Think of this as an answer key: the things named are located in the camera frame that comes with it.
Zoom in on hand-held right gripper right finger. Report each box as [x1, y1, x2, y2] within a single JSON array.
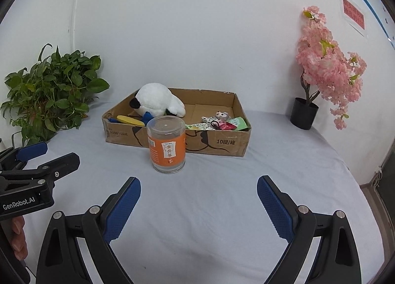
[[257, 175, 362, 284]]

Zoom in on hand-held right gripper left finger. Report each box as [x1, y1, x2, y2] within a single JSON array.
[[36, 176, 142, 284]]

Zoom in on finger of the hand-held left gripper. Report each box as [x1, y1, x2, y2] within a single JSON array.
[[0, 141, 48, 172], [0, 152, 81, 193]]

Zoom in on brown cardboard box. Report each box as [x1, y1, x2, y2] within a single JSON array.
[[102, 87, 252, 158]]

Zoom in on green tissue packet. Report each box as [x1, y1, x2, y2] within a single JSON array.
[[228, 117, 250, 131]]

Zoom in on white plush toy black ears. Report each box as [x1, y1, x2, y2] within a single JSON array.
[[130, 83, 186, 118]]

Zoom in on person's left hand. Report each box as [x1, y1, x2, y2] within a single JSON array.
[[11, 215, 29, 261]]

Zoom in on green potted plant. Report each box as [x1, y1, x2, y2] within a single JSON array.
[[0, 44, 110, 147]]

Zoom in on clear jar orange label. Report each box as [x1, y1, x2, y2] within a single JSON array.
[[146, 116, 186, 174]]

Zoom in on pink blossom tree black pot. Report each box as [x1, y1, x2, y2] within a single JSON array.
[[290, 6, 368, 131]]

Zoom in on red wall sign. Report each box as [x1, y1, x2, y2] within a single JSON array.
[[342, 0, 366, 30]]

